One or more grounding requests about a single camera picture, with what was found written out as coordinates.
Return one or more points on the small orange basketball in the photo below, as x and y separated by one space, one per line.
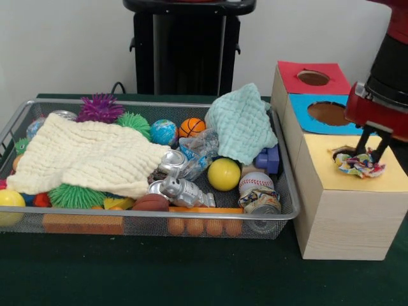
191 127

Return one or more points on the yellow plastic ball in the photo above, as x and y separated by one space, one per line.
224 174

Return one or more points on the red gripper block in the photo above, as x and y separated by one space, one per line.
373 114

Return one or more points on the white baseball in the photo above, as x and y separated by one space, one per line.
256 182

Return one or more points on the green spiky rubber ball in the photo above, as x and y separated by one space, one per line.
135 122

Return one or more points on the blue globe ball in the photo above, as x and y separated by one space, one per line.
163 132

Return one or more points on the mint green waffle cloth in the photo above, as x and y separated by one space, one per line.
242 124

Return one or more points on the purple spiky rubber ball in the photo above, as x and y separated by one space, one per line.
100 108

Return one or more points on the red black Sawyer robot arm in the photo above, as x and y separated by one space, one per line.
392 70

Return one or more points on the silver robot toy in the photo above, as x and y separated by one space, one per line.
185 191

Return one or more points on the shallow grey mesh bin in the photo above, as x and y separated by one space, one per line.
146 228

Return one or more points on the multicolour confetti print cloth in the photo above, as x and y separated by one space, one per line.
357 166

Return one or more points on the dark green tablecloth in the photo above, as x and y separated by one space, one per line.
191 271

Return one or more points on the wooden box with three holes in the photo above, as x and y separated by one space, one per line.
344 223

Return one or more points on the cream waffle cloth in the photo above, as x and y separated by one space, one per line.
86 153

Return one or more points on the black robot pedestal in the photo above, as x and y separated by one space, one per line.
191 48

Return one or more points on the crushed printed drink can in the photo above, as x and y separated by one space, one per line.
263 205

